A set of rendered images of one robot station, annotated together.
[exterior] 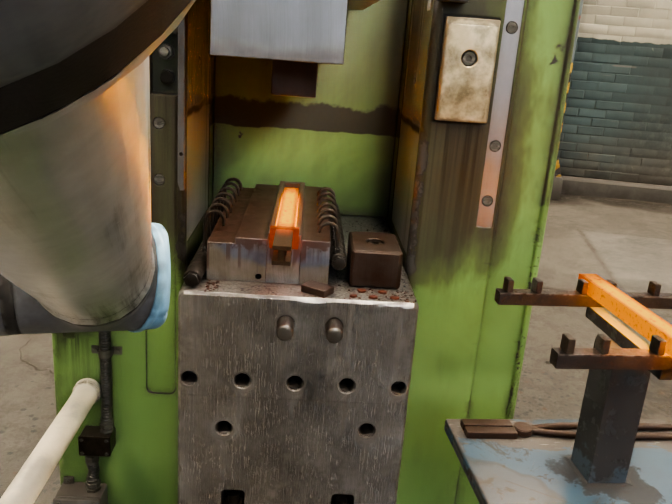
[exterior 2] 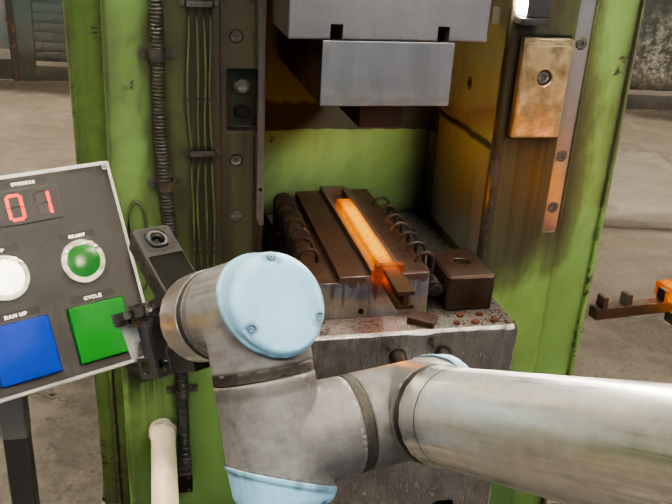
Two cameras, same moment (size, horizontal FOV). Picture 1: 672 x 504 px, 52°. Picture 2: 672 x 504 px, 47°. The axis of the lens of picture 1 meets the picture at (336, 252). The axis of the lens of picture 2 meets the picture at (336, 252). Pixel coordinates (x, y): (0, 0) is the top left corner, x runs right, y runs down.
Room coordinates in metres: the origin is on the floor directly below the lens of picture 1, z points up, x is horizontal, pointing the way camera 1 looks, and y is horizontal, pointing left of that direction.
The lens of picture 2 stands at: (-0.06, 0.39, 1.53)
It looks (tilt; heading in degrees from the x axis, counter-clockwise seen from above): 24 degrees down; 349
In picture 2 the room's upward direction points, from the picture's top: 3 degrees clockwise
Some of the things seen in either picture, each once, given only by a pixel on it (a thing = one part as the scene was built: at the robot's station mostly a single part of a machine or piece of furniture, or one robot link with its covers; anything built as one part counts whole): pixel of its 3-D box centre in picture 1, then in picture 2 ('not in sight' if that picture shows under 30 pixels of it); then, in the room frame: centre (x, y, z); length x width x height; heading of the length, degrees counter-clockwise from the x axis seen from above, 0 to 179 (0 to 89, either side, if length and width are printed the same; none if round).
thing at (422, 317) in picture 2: (317, 288); (422, 319); (1.03, 0.03, 0.92); 0.04 x 0.03 x 0.01; 60
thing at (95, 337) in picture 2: not in sight; (101, 329); (0.88, 0.52, 1.01); 0.07 x 0.05 x 0.07; 118
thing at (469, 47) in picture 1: (466, 70); (540, 88); (1.21, -0.20, 1.27); 0.09 x 0.02 x 0.17; 93
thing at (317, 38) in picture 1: (284, 28); (354, 49); (1.27, 0.12, 1.32); 0.42 x 0.20 x 0.10; 3
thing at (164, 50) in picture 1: (165, 64); (241, 99); (1.20, 0.31, 1.24); 0.03 x 0.03 x 0.07; 3
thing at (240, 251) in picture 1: (275, 224); (342, 243); (1.27, 0.12, 0.96); 0.42 x 0.20 x 0.09; 3
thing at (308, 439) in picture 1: (296, 349); (360, 359); (1.28, 0.07, 0.69); 0.56 x 0.38 x 0.45; 3
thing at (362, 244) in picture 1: (373, 259); (458, 278); (1.13, -0.07, 0.95); 0.12 x 0.08 x 0.06; 3
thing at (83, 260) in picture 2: not in sight; (83, 260); (0.92, 0.54, 1.09); 0.05 x 0.03 x 0.04; 93
